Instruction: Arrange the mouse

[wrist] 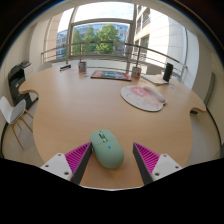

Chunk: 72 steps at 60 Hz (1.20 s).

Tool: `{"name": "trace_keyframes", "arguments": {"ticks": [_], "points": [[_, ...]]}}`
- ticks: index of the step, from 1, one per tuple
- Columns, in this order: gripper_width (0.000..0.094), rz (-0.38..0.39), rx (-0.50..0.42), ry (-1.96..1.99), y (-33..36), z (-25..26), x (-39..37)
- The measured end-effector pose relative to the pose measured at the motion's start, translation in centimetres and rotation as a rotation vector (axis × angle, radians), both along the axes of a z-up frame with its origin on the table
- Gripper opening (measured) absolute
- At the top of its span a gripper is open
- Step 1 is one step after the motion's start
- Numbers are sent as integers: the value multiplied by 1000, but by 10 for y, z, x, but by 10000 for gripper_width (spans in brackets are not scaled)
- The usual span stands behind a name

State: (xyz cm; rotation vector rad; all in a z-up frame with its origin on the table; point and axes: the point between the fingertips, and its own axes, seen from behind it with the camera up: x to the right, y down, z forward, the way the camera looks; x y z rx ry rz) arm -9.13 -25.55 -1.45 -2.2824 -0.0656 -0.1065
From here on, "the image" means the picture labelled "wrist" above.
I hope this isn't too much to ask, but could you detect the white chair with wooden legs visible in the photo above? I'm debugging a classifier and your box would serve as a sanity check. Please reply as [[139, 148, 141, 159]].
[[0, 95, 34, 150]]

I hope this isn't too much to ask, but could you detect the round white pink-print mouse pad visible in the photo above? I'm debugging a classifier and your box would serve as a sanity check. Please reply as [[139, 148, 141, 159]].
[[120, 84, 168, 112]]

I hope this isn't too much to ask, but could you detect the black cylinder speaker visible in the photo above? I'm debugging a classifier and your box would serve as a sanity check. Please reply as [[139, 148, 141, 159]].
[[162, 62, 174, 83]]

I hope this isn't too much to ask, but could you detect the metal balcony railing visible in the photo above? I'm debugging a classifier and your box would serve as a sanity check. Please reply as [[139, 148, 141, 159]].
[[40, 40, 188, 81]]

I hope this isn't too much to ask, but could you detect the red and dark magazine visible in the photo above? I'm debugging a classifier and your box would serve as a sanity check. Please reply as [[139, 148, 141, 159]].
[[90, 69, 133, 82]]

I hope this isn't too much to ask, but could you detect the dark blue stapler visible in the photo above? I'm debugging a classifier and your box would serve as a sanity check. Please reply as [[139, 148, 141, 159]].
[[59, 64, 72, 72]]

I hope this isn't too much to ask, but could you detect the white illustrated book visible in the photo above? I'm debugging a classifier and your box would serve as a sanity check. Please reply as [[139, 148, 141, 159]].
[[141, 73, 170, 86]]

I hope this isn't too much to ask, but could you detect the printed pen cup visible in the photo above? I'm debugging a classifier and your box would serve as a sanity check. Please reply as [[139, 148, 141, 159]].
[[78, 60, 88, 75]]

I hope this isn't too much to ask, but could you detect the printed mug with plant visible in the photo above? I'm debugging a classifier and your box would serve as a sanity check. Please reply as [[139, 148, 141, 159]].
[[131, 66, 142, 79]]

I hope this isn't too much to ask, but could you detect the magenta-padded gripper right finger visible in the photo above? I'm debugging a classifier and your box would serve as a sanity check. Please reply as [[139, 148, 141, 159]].
[[132, 142, 184, 186]]

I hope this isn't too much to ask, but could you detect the mint green computer mouse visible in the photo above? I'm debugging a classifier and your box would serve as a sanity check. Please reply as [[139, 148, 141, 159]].
[[90, 129, 125, 170]]

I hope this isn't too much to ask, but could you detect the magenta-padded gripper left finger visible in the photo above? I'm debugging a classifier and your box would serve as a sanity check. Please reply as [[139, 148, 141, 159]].
[[39, 141, 94, 186]]

